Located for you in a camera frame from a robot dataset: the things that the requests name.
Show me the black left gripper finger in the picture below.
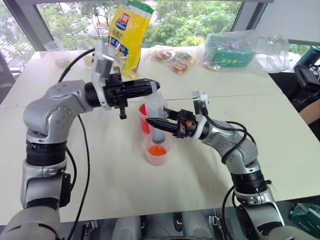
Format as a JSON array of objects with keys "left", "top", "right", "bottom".
[
  {"left": 123, "top": 88, "right": 154, "bottom": 100},
  {"left": 123, "top": 78, "right": 161, "bottom": 92}
]

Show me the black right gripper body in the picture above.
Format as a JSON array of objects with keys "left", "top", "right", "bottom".
[{"left": 172, "top": 108, "right": 199, "bottom": 140}]

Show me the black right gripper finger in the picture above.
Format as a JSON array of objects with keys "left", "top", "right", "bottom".
[
  {"left": 163, "top": 107, "right": 179, "bottom": 120},
  {"left": 145, "top": 117, "right": 180, "bottom": 137}
]

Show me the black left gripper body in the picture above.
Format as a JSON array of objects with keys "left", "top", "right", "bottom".
[{"left": 103, "top": 73, "right": 129, "bottom": 120}]

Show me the clear plastic syringe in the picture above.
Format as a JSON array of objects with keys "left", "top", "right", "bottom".
[{"left": 144, "top": 80, "right": 168, "bottom": 145}]

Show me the tall clear cup red liquid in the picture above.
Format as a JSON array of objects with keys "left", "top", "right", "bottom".
[{"left": 138, "top": 98, "right": 169, "bottom": 136}]

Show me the short clear cup red liquid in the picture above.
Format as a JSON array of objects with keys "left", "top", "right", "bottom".
[{"left": 140, "top": 133, "right": 174, "bottom": 167}]

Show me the clear plastic cup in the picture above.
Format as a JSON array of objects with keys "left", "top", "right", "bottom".
[
  {"left": 75, "top": 37, "right": 98, "bottom": 68},
  {"left": 44, "top": 39, "right": 70, "bottom": 69}
]

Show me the clear bag of red snacks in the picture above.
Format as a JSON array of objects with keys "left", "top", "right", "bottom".
[{"left": 146, "top": 48, "right": 198, "bottom": 75}]

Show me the yellow snack bag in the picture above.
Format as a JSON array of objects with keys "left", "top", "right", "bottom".
[{"left": 107, "top": 0, "right": 155, "bottom": 80}]

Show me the green cardboard box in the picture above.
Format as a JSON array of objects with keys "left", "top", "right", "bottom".
[{"left": 203, "top": 33, "right": 255, "bottom": 70}]

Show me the metal table latch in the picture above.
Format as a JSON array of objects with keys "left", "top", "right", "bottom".
[
  {"left": 83, "top": 219, "right": 99, "bottom": 236},
  {"left": 208, "top": 214, "right": 226, "bottom": 234}
]

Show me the large clear plastic bag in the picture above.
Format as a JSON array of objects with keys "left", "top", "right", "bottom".
[{"left": 201, "top": 29, "right": 291, "bottom": 74}]

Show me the teal bottle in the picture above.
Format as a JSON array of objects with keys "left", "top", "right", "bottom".
[{"left": 299, "top": 45, "right": 320, "bottom": 69}]

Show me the green paper packet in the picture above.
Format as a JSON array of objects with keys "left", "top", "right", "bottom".
[{"left": 288, "top": 202, "right": 320, "bottom": 232}]

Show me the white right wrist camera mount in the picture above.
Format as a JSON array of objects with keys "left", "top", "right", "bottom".
[{"left": 191, "top": 88, "right": 210, "bottom": 143}]

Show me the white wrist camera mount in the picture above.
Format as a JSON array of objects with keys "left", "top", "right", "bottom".
[
  {"left": 191, "top": 88, "right": 210, "bottom": 143},
  {"left": 90, "top": 39, "right": 116, "bottom": 111}
]

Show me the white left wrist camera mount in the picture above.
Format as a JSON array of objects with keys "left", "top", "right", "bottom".
[{"left": 90, "top": 39, "right": 116, "bottom": 111}]

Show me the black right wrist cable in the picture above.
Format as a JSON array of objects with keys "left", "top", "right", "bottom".
[{"left": 200, "top": 101, "right": 258, "bottom": 165}]

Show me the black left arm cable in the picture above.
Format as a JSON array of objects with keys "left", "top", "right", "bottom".
[{"left": 57, "top": 47, "right": 96, "bottom": 240}]

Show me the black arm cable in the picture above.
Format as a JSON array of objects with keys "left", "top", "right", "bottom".
[
  {"left": 57, "top": 47, "right": 96, "bottom": 240},
  {"left": 220, "top": 185, "right": 238, "bottom": 240}
]

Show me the black right lower arm cable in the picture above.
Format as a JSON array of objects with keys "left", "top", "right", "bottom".
[{"left": 220, "top": 185, "right": 238, "bottom": 240}]

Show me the grey window frame post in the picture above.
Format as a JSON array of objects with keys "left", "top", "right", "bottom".
[
  {"left": 230, "top": 0, "right": 270, "bottom": 34},
  {"left": 8, "top": 0, "right": 55, "bottom": 52}
]

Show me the black device with strap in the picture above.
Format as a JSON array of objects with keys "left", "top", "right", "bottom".
[{"left": 293, "top": 63, "right": 320, "bottom": 91}]

